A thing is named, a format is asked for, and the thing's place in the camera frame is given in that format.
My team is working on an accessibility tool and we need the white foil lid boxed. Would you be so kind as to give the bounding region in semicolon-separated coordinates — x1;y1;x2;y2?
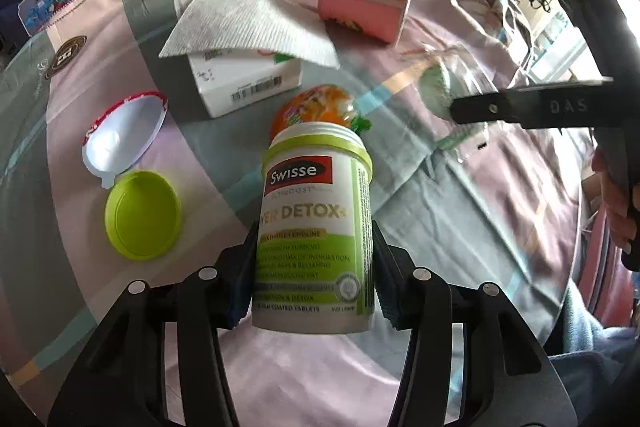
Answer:
81;91;168;190

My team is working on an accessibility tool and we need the round brown sticker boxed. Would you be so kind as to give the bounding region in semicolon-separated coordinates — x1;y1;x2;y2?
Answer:
44;35;88;80

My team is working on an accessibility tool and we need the green plastic lid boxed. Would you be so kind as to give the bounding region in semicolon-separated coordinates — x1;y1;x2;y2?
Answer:
104;170;183;262

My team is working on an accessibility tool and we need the white green supplement bottle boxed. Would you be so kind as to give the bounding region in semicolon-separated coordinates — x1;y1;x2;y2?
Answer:
250;121;376;335

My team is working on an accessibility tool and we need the green item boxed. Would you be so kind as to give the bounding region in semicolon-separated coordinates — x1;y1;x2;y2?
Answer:
417;49;496;162

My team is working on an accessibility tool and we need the white cardboard box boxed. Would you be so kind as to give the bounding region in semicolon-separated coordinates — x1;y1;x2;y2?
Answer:
187;49;303;118

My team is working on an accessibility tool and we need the person's right hand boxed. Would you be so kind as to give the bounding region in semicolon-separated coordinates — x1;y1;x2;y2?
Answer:
591;147;640;273

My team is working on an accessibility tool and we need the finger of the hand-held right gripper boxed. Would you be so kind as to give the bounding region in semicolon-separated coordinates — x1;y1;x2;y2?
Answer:
449;89;526;126

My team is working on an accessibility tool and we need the orange jelly cup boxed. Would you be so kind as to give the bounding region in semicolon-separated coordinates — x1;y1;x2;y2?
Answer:
269;86;373;142

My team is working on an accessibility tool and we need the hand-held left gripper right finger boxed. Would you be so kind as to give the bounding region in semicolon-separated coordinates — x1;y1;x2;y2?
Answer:
370;224;576;427

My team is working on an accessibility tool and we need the white paper tissue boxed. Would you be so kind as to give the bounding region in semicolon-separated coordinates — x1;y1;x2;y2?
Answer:
159;0;341;68

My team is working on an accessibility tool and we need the pink plaid cloth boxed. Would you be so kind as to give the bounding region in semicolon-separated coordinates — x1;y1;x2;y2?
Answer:
0;0;596;427

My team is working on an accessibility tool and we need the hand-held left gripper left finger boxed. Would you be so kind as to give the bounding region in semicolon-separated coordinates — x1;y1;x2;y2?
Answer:
47;227;261;427

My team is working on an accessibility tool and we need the pink paper cup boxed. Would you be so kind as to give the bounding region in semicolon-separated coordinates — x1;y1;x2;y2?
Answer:
318;0;413;45

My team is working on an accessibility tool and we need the dark red leather chair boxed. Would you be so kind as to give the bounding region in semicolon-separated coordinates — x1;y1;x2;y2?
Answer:
575;207;640;328

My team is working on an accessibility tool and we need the person's light blue fleece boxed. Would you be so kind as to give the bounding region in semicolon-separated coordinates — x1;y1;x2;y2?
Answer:
547;297;640;427

